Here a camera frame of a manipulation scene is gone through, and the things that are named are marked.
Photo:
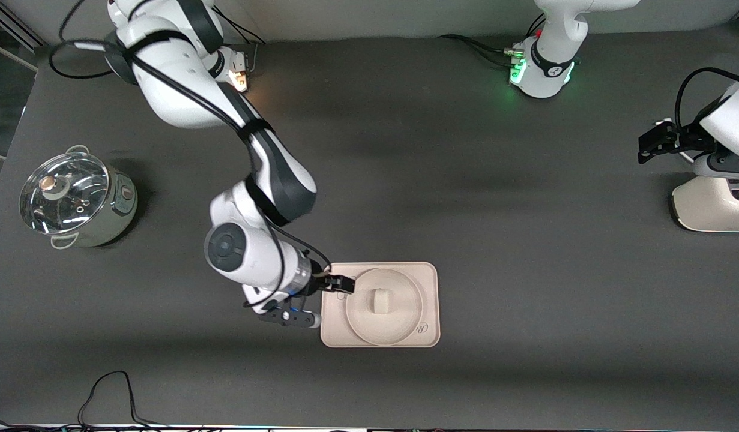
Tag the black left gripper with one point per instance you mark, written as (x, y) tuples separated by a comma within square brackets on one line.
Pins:
[(686, 141)]

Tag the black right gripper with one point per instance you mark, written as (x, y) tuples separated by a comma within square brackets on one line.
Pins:
[(325, 281)]

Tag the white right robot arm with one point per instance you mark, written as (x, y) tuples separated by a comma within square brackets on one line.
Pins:
[(177, 78)]

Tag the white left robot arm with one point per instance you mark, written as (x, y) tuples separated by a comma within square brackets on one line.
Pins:
[(549, 60)]

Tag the cream toaster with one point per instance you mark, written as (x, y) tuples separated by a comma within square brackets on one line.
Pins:
[(705, 207)]

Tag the small white bun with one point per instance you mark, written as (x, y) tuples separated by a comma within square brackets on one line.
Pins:
[(381, 301)]

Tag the aluminium frame rail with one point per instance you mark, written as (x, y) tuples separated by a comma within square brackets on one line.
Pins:
[(15, 27)]

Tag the cream rectangular rabbit tray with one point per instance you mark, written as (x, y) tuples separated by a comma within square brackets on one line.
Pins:
[(429, 276)]

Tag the glass pot lid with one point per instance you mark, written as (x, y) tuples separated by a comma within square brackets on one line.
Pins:
[(63, 198)]

